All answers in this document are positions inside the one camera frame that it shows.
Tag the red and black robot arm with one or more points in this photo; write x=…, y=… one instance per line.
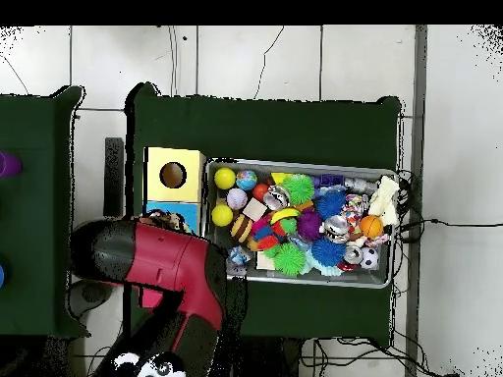
x=169, y=259

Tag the wooden box with three holes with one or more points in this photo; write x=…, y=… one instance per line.
x=192, y=184

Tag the plain wooden cube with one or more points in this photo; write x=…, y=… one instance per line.
x=254, y=209

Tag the white toy baseball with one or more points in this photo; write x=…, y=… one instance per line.
x=237, y=198

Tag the plain orange ball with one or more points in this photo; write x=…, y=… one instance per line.
x=260, y=192

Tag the toy hamburger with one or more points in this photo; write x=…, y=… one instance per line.
x=241, y=227

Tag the globe print ball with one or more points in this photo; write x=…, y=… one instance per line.
x=246, y=180

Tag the yellow ball with seam lines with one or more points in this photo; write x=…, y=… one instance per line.
x=222, y=215

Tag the purple spiky rubber toy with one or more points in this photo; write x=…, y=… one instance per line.
x=309, y=226

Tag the dark green tablecloth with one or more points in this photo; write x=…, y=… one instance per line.
x=255, y=129
x=31, y=196

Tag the orange toy basketball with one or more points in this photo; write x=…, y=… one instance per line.
x=371, y=226

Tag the black upright panel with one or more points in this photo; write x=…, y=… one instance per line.
x=114, y=176

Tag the purple cup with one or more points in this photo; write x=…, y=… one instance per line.
x=8, y=165

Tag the blue round object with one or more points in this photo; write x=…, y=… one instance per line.
x=1, y=275

